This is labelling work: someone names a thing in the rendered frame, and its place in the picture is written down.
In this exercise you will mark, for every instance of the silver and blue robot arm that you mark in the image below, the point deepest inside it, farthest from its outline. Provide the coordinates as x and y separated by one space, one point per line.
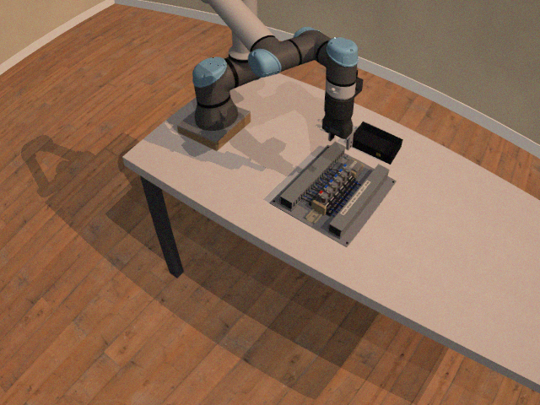
213 78

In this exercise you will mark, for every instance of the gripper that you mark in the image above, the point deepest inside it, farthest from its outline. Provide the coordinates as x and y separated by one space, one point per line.
339 105

